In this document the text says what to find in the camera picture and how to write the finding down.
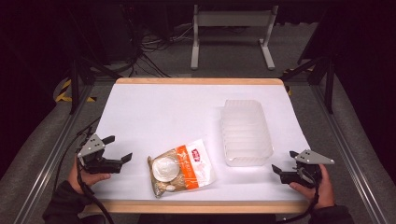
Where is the person's left hand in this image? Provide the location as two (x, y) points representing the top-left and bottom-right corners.
(67, 156), (112, 196)

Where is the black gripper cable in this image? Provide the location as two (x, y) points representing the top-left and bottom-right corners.
(53, 116), (116, 224)
(275, 174), (322, 224)

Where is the yellow and black floor tape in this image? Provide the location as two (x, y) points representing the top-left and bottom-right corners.
(54, 78), (98, 104)
(281, 68), (293, 97)

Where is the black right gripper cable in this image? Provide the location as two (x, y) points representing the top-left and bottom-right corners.
(275, 174), (322, 224)

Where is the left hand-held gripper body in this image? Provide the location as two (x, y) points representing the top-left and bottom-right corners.
(77, 133), (123, 175)

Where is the person's right hand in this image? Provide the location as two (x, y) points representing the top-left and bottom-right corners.
(289, 163), (336, 210)

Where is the white metal stand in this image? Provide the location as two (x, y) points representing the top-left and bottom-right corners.
(190, 4), (280, 71)

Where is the black metal stand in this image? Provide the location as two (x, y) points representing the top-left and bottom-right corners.
(68, 55), (123, 116)
(280, 55), (336, 115)

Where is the orange and white snack packet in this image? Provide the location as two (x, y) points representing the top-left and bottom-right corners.
(147, 138), (218, 199)

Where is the bundle of floor cables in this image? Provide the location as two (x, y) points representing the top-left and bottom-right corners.
(122, 22), (194, 78)

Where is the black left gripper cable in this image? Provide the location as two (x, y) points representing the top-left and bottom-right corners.
(53, 116), (116, 224)

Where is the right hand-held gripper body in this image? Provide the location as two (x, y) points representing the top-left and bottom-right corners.
(279, 148), (335, 189)

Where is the aluminium frame rail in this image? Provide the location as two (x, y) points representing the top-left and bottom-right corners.
(310, 83), (390, 224)
(12, 83), (95, 224)

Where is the clear plastic container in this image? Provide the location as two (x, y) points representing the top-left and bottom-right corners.
(219, 99), (276, 168)

